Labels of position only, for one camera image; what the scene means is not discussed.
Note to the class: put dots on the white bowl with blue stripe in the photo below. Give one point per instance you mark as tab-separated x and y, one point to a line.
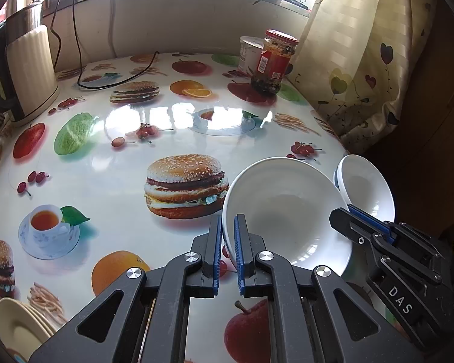
363	185
287	211

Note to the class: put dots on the cream and steel electric kettle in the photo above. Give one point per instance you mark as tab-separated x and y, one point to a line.
30	68

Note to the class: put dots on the small binder clip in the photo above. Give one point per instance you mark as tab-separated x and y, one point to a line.
297	0

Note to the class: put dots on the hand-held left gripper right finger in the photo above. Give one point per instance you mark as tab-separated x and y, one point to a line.
239	257

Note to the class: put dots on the cream heart print curtain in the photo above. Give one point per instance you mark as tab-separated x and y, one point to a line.
363	45

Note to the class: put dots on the glass jar with red lid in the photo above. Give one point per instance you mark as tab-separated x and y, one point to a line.
272	64

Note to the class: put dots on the brown wooden cabinet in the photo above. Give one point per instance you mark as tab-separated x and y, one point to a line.
439	121

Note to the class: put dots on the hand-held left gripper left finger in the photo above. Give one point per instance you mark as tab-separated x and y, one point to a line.
212	257

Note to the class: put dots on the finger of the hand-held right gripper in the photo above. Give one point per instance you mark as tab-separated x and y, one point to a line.
348	225

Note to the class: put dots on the white plastic tub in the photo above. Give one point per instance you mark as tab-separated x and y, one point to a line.
249	55

